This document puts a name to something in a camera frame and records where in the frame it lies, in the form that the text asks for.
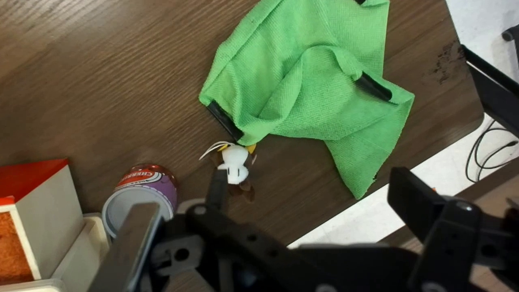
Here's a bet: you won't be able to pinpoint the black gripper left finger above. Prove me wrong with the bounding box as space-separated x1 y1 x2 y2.
88 200 226 292

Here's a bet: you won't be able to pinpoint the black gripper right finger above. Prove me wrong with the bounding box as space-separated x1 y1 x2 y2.
388 167 485 292

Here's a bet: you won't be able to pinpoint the red drawer with wooden knob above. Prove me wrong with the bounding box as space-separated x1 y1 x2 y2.
0 157 88 287

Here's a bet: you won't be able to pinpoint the purple red can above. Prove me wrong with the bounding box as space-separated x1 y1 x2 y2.
101 162 181 240

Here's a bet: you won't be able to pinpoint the green cloth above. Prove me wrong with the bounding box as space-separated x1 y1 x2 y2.
198 0 417 201

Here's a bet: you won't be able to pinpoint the black floor cable loops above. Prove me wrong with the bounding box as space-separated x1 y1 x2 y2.
464 118 519 185

